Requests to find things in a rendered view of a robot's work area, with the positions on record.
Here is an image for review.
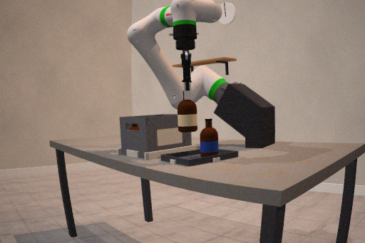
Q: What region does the grey divided crate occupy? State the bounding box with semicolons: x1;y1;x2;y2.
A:
120;114;192;159

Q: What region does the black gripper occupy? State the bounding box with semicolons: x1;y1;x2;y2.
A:
176;39;195;100

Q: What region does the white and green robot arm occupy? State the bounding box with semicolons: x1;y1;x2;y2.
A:
127;0;228;109

